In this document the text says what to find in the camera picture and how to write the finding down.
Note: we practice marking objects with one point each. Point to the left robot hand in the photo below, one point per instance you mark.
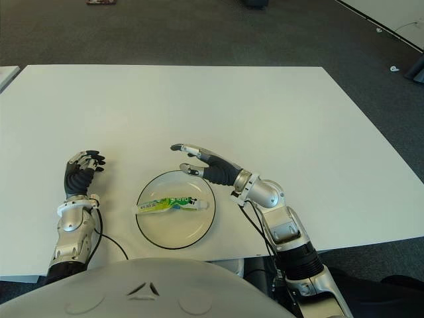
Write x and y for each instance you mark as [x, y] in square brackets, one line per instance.
[76, 180]

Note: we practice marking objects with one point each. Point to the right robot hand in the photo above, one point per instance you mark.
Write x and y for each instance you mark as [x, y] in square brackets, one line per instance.
[222, 172]

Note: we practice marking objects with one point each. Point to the green white toothpaste tube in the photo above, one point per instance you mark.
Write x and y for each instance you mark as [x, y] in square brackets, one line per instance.
[165, 203]

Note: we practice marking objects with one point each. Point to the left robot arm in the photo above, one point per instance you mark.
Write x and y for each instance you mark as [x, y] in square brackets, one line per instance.
[71, 228]

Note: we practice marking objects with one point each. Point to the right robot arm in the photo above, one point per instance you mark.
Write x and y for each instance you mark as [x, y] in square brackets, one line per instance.
[285, 225]

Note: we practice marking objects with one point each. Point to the white plate black rim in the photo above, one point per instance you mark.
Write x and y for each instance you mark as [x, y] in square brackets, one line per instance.
[185, 230]

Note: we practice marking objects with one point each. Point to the white side table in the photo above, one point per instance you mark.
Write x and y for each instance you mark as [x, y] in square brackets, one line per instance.
[6, 76]

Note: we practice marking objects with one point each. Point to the grey robot torso shell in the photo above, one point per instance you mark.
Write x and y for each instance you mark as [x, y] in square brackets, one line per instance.
[149, 291]

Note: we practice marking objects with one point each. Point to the dark chair base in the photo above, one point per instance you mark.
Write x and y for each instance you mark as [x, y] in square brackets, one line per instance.
[255, 3]

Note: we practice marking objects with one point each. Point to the red dark floor object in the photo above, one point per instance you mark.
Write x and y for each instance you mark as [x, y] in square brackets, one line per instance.
[101, 1]

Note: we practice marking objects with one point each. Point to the grey floor object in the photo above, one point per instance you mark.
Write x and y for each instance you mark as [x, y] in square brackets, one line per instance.
[417, 69]

